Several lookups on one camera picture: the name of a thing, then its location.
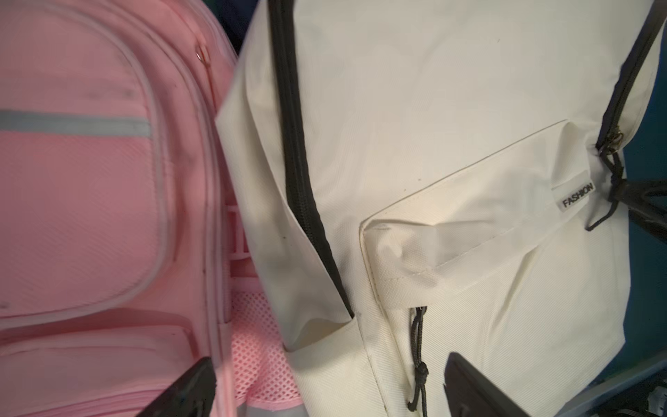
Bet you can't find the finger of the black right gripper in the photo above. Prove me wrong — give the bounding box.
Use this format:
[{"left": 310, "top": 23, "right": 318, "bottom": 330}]
[{"left": 611, "top": 179, "right": 666, "bottom": 243}]

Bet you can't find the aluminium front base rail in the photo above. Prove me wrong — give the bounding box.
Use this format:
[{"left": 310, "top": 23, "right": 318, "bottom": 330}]
[{"left": 557, "top": 349, "right": 666, "bottom": 416}]

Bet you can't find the pink backpack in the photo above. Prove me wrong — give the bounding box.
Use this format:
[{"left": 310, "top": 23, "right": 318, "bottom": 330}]
[{"left": 1, "top": 1, "right": 306, "bottom": 416}]

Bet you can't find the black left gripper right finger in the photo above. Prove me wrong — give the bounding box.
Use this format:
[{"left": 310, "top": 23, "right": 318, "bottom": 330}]
[{"left": 444, "top": 352, "right": 529, "bottom": 417}]

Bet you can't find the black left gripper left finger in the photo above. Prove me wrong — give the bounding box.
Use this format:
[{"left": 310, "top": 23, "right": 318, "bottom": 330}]
[{"left": 137, "top": 357, "right": 216, "bottom": 417}]

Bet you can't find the beige and navy backpack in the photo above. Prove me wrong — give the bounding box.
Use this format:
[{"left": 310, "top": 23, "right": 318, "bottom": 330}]
[{"left": 216, "top": 1, "right": 660, "bottom": 416}]

